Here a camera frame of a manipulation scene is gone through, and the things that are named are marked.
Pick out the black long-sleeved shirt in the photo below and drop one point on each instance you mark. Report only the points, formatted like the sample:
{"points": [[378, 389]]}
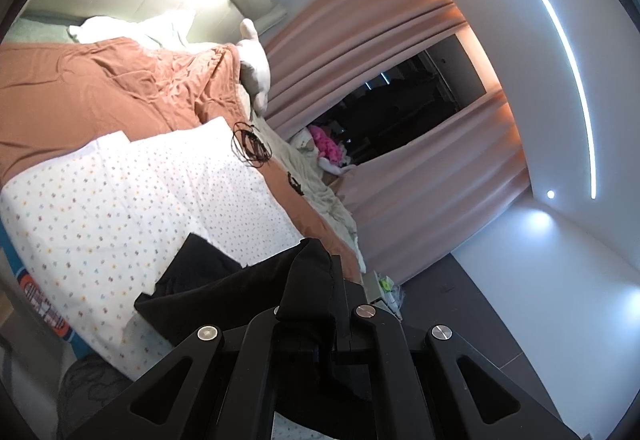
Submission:
{"points": [[210, 285]]}

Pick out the small black item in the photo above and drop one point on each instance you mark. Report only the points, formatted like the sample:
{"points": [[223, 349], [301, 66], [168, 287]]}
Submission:
{"points": [[296, 182]]}

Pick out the person's legs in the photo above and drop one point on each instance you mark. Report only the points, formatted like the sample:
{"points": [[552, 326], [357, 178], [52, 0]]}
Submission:
{"points": [[90, 385]]}

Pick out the orange blanket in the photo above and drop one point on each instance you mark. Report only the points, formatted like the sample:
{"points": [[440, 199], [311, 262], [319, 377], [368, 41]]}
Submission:
{"points": [[100, 90]]}

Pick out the green small item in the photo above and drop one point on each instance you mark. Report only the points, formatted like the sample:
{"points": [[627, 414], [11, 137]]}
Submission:
{"points": [[385, 285]]}

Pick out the white plush pillow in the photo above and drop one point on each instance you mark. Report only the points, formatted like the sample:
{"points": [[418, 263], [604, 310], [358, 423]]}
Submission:
{"points": [[255, 65]]}

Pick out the beige crumpled blanket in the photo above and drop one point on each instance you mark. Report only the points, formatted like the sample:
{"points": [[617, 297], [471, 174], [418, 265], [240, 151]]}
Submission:
{"points": [[310, 180]]}

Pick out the white nightstand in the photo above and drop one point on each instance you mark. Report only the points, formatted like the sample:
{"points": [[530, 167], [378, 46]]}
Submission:
{"points": [[372, 287]]}

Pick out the pink clothes pile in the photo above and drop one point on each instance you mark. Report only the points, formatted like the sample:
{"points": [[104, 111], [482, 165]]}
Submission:
{"points": [[327, 145]]}

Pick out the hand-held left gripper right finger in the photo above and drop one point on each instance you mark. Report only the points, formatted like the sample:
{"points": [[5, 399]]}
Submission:
{"points": [[380, 350]]}

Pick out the ceiling strip light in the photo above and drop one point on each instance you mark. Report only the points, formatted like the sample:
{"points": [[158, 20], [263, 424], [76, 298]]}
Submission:
{"points": [[575, 65]]}

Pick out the white dotted bed sheet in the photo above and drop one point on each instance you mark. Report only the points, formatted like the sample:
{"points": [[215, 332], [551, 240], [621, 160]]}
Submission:
{"points": [[125, 210]]}

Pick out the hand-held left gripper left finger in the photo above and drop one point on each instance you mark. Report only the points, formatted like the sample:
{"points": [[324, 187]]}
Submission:
{"points": [[255, 350]]}

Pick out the clear plastic bag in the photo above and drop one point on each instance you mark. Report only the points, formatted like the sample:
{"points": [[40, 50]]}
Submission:
{"points": [[396, 300]]}

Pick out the pink curtain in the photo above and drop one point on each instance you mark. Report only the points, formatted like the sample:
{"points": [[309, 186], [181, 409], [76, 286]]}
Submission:
{"points": [[350, 30], [425, 185]]}

